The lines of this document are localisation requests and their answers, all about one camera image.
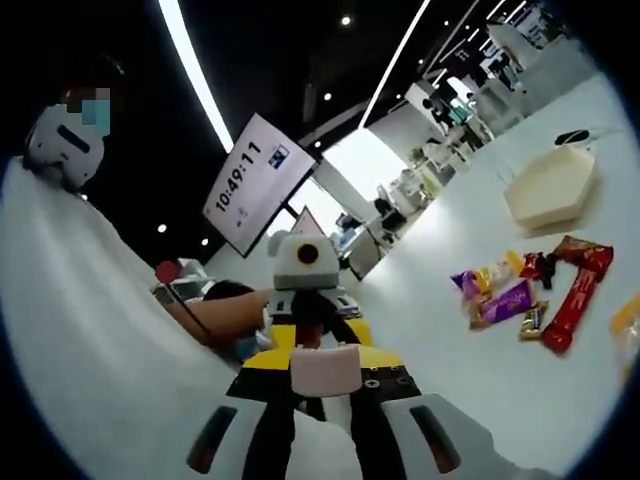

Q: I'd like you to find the dark candy food clear wrapper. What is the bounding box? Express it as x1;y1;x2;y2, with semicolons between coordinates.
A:
534;252;559;291

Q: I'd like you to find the small red food packet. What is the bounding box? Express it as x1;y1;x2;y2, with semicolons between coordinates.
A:
519;252;544;279

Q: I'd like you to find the red round object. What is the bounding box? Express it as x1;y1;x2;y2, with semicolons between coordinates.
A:
155;260;180;285

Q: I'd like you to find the black cable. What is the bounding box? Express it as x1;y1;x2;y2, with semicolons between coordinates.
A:
168;282;211;336

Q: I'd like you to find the purple food snack packet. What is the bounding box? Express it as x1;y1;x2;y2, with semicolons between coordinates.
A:
467;278;549;331
449;268;484;301

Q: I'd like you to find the large display screen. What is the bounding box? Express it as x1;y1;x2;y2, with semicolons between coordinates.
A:
202;112;319;259

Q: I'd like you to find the gold food candy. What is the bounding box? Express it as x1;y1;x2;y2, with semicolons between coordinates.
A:
517;299;550;344

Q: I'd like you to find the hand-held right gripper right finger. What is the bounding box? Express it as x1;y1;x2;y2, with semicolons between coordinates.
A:
349;343;509;480

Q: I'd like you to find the pink-screen monitor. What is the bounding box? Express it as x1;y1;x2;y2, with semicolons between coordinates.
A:
289;204;326;241

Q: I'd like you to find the red-brown food packet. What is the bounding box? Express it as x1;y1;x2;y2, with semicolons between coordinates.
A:
552;234;615;279

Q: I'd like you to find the white worn device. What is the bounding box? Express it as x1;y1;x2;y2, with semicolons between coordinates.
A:
22;102;109;194

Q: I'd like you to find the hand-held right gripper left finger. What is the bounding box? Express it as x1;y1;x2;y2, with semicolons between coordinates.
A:
185;347;301;480

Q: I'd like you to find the cream hexagonal container tray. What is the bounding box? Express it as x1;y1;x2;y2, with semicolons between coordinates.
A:
502;144;599;231

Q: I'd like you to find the operator person in white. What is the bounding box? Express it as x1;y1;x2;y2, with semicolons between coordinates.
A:
0;154;246;480

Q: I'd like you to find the long red food bar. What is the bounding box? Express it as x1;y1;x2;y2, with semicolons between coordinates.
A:
540;264;609;354

